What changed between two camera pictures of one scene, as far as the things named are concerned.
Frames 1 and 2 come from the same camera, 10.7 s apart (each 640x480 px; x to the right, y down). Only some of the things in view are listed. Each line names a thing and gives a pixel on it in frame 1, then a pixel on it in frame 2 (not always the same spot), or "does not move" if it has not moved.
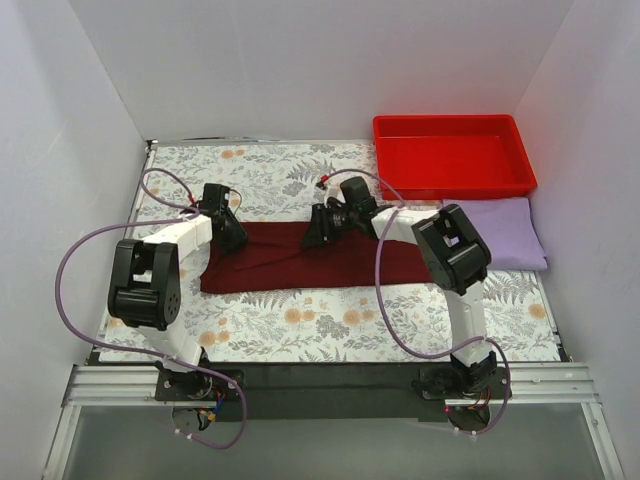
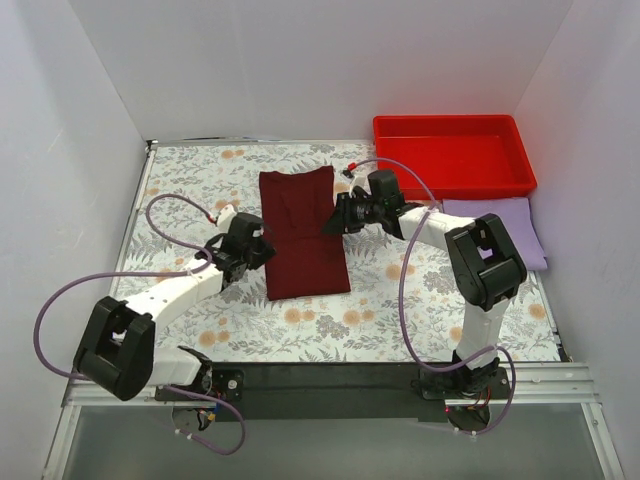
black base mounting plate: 321,392 does not move
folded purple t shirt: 509,231 does not move
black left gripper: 229,232 to 263,248
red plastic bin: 452,156 does not move
